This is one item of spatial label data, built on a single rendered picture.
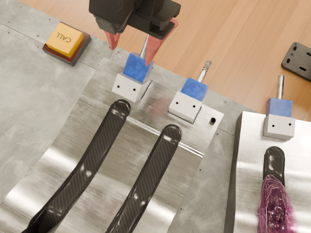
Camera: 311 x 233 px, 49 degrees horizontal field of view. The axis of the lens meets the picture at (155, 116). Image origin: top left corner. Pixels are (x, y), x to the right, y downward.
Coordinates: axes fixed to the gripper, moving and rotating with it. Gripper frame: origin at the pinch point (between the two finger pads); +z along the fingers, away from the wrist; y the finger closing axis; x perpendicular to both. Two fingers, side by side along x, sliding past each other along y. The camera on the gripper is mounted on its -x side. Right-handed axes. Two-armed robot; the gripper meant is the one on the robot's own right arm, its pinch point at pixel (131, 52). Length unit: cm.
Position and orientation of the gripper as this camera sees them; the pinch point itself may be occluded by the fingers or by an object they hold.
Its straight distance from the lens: 55.1
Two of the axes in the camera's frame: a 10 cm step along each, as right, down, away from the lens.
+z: -2.1, 6.8, 7.0
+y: 8.9, 4.4, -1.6
